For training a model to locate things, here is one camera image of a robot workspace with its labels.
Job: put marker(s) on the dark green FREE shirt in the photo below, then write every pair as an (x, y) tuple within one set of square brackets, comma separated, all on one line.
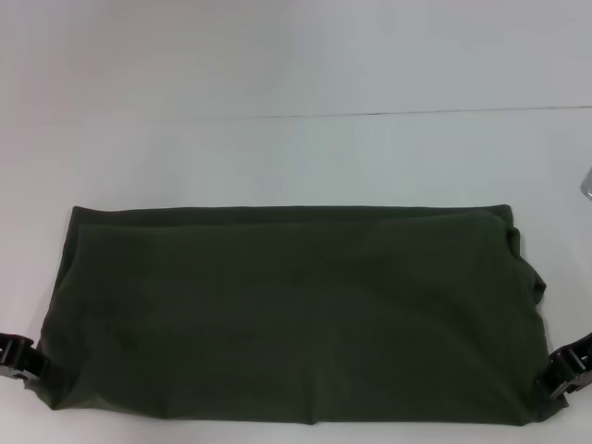
[(287, 300)]

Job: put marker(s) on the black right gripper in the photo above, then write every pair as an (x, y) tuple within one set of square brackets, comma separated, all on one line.
[(578, 365)]

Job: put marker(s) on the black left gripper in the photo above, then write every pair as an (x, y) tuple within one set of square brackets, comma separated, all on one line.
[(14, 356)]

